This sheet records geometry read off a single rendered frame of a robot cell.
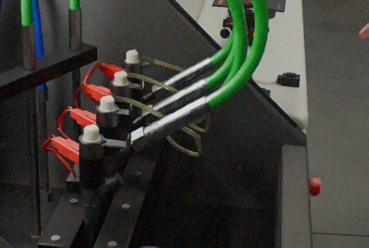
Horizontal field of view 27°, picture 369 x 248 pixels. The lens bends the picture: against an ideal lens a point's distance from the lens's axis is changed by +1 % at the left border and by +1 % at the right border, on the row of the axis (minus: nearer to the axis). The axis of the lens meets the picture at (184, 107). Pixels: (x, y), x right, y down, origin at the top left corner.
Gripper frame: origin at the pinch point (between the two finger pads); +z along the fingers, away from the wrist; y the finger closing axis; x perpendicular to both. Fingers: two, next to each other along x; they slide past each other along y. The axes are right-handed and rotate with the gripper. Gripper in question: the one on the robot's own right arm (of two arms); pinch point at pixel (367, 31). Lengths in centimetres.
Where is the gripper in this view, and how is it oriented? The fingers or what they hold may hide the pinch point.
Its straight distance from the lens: 88.7
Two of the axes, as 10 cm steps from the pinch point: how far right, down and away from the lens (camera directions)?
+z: -7.0, 5.0, 5.2
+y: -6.2, -7.8, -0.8
